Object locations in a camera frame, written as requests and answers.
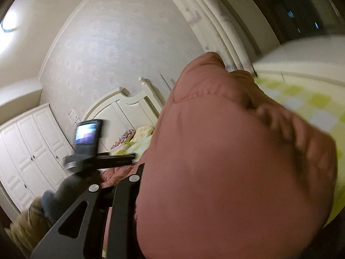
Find white window sill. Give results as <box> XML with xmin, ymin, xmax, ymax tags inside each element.
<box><xmin>253</xmin><ymin>35</ymin><xmax>345</xmax><ymax>87</ymax></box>

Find round ceiling light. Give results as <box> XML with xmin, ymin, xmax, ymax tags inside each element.
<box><xmin>0</xmin><ymin>8</ymin><xmax>20</xmax><ymax>54</ymax></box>

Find person's left forearm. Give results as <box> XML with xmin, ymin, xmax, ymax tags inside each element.
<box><xmin>4</xmin><ymin>190</ymin><xmax>61</xmax><ymax>259</ymax></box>

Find green checked bedsheet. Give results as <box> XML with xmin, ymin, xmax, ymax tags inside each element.
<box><xmin>109</xmin><ymin>77</ymin><xmax>345</xmax><ymax>227</ymax></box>

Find dark window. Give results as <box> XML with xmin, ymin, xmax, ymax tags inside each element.
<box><xmin>251</xmin><ymin>0</ymin><xmax>345</xmax><ymax>44</ymax></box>

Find colourful patterned cushion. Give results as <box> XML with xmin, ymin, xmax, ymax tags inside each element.
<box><xmin>110</xmin><ymin>129</ymin><xmax>135</xmax><ymax>149</ymax></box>

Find white bed headboard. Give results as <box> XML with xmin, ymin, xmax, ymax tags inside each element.
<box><xmin>82</xmin><ymin>76</ymin><xmax>165</xmax><ymax>152</ymax></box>

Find wall switch plate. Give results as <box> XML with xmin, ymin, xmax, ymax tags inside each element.
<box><xmin>69</xmin><ymin>109</ymin><xmax>79</xmax><ymax>128</ymax></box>

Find white wardrobe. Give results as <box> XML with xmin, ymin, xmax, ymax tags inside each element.
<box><xmin>0</xmin><ymin>103</ymin><xmax>74</xmax><ymax>213</ymax></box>

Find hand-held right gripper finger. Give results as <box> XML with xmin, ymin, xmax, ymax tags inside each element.
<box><xmin>30</xmin><ymin>163</ymin><xmax>146</xmax><ymax>259</ymax></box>

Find pale yellow floral pillow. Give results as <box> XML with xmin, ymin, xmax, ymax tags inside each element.
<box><xmin>131</xmin><ymin>125</ymin><xmax>155</xmax><ymax>143</ymax></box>

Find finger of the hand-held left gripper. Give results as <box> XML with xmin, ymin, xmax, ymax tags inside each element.
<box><xmin>97</xmin><ymin>152</ymin><xmax>136</xmax><ymax>168</ymax></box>

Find large pink quilted garment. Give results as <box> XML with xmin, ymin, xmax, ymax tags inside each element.
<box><xmin>100</xmin><ymin>52</ymin><xmax>339</xmax><ymax>259</ymax></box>

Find striped pale curtain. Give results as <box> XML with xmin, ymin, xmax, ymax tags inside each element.
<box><xmin>155</xmin><ymin>0</ymin><xmax>259</xmax><ymax>73</ymax></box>

